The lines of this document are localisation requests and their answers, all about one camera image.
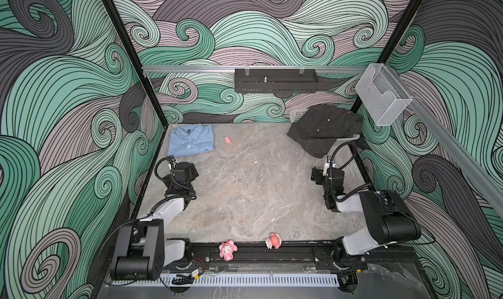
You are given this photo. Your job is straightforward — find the light blue long sleeve shirt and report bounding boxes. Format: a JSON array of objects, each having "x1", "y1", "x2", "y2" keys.
[{"x1": 167, "y1": 124, "x2": 215, "y2": 158}]

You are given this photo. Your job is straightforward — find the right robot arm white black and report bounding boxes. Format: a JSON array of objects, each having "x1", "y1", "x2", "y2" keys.
[{"x1": 311, "y1": 141, "x2": 422, "y2": 272}]

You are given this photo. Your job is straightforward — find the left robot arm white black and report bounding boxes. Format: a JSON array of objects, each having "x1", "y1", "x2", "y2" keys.
[{"x1": 110, "y1": 155, "x2": 199, "y2": 283}]

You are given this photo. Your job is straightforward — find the dark grey striped shirt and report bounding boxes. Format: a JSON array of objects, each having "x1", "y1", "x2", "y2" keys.
[{"x1": 287, "y1": 105, "x2": 363, "y2": 158}]

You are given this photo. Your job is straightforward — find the pink white plush toy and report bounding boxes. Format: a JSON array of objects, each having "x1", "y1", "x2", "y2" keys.
[{"x1": 265, "y1": 232, "x2": 282, "y2": 250}]

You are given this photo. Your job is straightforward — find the pink plush pig toy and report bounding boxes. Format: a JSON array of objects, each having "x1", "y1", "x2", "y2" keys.
[{"x1": 219, "y1": 240, "x2": 238, "y2": 262}]

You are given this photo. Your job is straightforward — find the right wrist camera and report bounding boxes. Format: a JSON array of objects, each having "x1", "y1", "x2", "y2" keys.
[{"x1": 323, "y1": 156, "x2": 336, "y2": 176}]

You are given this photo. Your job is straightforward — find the right black frame post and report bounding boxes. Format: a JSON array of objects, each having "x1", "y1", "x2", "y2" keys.
[{"x1": 349, "y1": 0, "x2": 432, "y2": 115}]

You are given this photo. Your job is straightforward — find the black frame post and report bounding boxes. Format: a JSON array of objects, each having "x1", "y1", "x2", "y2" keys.
[
  {"x1": 101, "y1": 0, "x2": 168, "y2": 130},
  {"x1": 349, "y1": 0, "x2": 432, "y2": 115}
]

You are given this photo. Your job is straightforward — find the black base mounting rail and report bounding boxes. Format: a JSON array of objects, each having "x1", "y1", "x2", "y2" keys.
[{"x1": 105, "y1": 241, "x2": 417, "y2": 272}]

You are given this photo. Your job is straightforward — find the clear plastic wall bin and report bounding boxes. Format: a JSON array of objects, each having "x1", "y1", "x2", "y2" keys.
[{"x1": 355, "y1": 63, "x2": 412, "y2": 126}]

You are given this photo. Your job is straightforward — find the horizontal aluminium rail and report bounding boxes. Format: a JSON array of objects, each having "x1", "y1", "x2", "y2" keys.
[{"x1": 141, "y1": 65, "x2": 367, "y2": 74}]

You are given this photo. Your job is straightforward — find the white slotted cable duct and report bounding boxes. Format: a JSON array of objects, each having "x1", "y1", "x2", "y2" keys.
[{"x1": 128, "y1": 273, "x2": 339, "y2": 288}]

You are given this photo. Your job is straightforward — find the right side aluminium rail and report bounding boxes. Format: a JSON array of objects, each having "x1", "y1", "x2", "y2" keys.
[{"x1": 393, "y1": 71, "x2": 502, "y2": 215}]

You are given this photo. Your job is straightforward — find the left black frame post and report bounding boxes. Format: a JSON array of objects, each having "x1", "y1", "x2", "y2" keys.
[{"x1": 101, "y1": 0, "x2": 168, "y2": 130}]

